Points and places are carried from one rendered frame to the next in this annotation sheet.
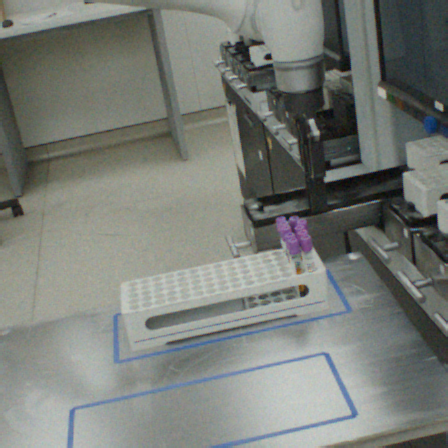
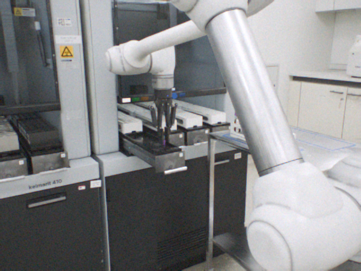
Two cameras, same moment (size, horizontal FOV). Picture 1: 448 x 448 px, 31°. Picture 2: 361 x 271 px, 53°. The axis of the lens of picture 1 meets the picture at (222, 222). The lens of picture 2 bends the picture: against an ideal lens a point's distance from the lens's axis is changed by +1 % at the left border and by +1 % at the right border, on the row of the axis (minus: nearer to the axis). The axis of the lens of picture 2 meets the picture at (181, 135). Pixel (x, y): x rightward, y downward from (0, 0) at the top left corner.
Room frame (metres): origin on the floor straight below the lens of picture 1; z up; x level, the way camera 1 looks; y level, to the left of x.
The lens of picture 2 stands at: (1.98, 1.17, 1.24)
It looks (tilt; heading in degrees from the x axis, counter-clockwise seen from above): 15 degrees down; 244
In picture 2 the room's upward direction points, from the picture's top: straight up
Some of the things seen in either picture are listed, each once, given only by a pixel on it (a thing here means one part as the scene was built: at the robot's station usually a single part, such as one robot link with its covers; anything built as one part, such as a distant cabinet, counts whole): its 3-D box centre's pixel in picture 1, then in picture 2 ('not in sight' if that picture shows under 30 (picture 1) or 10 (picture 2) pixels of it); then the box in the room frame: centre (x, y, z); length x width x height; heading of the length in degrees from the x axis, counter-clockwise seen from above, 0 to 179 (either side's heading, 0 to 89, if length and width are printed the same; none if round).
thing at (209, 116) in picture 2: not in sight; (202, 114); (1.02, -0.52, 0.83); 0.30 x 0.10 x 0.06; 96
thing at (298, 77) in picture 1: (300, 72); (162, 81); (1.40, -0.18, 1.07); 0.09 x 0.09 x 0.06
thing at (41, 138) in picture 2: (343, 110); (44, 138); (1.87, -0.34, 0.85); 0.12 x 0.02 x 0.06; 6
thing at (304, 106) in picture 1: (305, 112); (163, 99); (1.40, -0.18, 1.00); 0.08 x 0.07 x 0.09; 6
